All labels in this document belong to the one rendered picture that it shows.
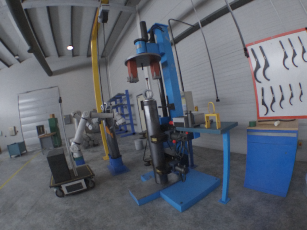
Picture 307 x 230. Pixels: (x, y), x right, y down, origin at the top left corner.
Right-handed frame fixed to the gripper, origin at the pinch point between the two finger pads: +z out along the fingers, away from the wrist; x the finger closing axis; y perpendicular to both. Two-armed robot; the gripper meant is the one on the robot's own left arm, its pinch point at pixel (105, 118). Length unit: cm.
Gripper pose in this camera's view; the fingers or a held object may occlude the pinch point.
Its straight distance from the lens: 268.1
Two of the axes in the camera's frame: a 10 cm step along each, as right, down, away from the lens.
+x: 2.6, -1.0, 9.6
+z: 9.5, -1.3, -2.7
